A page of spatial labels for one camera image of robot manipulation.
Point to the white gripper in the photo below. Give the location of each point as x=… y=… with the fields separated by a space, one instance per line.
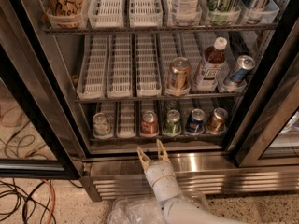
x=159 y=170

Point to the red coke can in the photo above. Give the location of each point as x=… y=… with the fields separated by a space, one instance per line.
x=149 y=123

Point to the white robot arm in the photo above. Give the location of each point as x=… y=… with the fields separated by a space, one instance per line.
x=175 y=208

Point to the green soda can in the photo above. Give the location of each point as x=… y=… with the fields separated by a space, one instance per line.
x=172 y=122

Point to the blue pepsi can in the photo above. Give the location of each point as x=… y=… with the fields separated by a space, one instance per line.
x=195 y=121

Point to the rear green can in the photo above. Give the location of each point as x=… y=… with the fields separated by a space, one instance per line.
x=171 y=104

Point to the white silver can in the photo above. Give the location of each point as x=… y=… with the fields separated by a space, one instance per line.
x=101 y=124

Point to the brown gold can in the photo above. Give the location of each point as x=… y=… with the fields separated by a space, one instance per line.
x=216 y=120

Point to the gold can middle shelf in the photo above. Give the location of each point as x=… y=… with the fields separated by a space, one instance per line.
x=178 y=74

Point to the stainless steel display fridge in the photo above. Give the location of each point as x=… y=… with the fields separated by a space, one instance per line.
x=127 y=65

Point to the open glass fridge door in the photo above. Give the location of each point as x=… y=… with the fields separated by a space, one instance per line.
x=21 y=87

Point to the white labelled bottle top shelf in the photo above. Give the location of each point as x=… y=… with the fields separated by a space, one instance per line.
x=185 y=12

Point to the green tall can top shelf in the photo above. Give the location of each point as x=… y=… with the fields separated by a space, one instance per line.
x=222 y=12

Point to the tan tall can top shelf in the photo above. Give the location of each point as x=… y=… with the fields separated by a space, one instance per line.
x=65 y=13

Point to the blue silver can top shelf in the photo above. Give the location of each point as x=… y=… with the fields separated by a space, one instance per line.
x=255 y=8

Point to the clear plastic bag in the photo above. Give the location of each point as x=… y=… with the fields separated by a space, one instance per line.
x=134 y=210

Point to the brown tea bottle white cap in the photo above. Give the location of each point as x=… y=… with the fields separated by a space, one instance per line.
x=210 y=65

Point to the bottom wire shelf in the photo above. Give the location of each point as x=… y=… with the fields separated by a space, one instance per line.
x=178 y=138

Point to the wire shelf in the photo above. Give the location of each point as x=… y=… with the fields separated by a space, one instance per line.
x=166 y=97
x=178 y=138
x=162 y=29

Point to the middle wire shelf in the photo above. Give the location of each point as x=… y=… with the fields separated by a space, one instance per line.
x=166 y=97

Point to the top wire shelf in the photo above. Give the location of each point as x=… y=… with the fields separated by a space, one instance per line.
x=162 y=29

